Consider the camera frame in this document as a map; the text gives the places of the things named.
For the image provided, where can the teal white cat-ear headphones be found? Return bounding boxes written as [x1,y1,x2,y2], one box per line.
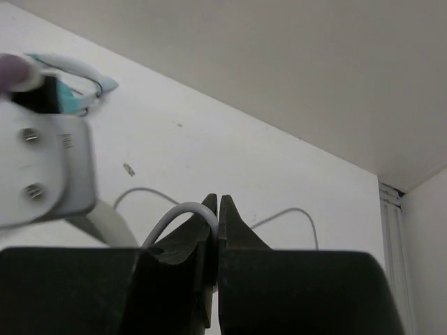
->
[12,53,118,116]

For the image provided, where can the grey white headphones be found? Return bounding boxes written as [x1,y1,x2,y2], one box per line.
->
[1,100,138,247]

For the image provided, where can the aluminium rail right side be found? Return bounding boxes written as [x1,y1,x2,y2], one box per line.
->
[379,183,417,334]

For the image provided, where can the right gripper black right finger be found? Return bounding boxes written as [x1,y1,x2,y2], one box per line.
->
[218,195,404,334]

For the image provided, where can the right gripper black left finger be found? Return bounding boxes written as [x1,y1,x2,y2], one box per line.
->
[1,214,215,334]

